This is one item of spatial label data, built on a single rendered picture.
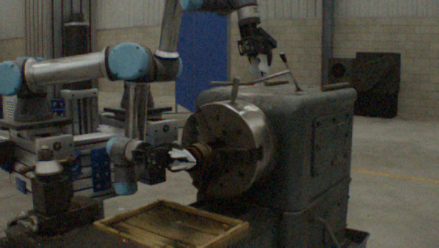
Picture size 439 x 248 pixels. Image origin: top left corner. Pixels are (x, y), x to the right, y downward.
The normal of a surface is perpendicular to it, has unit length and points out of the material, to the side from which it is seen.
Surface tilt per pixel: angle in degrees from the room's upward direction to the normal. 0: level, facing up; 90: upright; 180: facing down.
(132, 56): 89
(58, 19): 90
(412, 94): 90
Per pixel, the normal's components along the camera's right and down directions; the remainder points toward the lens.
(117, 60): 0.11, 0.14
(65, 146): 0.73, 0.11
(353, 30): -0.57, 0.13
